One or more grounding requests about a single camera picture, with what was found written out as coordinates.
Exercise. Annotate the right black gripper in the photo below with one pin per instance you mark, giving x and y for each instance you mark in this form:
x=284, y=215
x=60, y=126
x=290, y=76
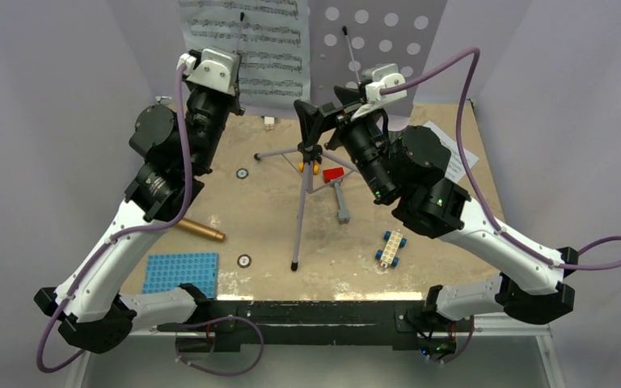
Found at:
x=312, y=120

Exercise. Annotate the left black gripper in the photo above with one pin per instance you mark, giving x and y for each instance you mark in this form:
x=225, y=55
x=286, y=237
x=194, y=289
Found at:
x=234, y=107

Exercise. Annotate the lilac music stand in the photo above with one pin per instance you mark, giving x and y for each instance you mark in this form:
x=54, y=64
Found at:
x=305, y=203

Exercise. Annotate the gold microphone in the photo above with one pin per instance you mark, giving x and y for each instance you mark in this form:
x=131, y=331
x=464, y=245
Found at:
x=201, y=230

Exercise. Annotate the white sheet music pages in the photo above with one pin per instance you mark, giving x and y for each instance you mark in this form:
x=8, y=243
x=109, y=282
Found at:
x=455, y=155

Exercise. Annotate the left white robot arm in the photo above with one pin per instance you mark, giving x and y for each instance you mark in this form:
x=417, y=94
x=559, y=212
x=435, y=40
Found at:
x=180, y=303

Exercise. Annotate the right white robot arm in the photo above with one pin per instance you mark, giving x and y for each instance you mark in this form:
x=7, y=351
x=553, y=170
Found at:
x=525, y=288

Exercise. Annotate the blue and white bricks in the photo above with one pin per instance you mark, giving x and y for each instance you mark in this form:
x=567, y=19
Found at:
x=269, y=122

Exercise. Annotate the red brick yellow wheels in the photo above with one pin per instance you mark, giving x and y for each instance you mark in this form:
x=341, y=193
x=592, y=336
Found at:
x=314, y=165

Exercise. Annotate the red and grey brick hammer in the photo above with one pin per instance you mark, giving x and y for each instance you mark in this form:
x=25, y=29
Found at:
x=334, y=176

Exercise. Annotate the poker chip near centre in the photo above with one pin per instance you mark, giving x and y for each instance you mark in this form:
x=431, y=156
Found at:
x=242, y=173

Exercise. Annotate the poker chip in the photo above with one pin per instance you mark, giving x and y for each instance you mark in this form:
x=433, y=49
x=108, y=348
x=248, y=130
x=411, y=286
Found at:
x=244, y=261
x=242, y=173

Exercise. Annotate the poker chip near front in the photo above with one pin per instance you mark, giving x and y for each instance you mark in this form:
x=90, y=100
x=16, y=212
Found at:
x=244, y=261

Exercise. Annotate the white brick car blue wheels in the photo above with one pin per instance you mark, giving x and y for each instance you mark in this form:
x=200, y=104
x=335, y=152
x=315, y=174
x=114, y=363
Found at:
x=387, y=257

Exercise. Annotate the light blue building baseplate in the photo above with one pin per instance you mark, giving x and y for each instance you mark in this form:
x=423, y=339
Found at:
x=166, y=271

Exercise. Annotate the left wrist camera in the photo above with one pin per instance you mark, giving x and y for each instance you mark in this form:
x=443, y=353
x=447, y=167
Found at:
x=212, y=68

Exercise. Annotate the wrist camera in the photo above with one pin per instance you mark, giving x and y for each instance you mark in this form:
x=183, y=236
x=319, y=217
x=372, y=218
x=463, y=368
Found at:
x=374, y=82
x=212, y=68

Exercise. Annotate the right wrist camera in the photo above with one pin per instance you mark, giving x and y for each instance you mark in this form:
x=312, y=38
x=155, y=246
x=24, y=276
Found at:
x=374, y=82

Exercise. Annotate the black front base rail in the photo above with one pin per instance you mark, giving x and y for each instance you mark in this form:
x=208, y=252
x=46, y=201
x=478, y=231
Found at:
x=399, y=325

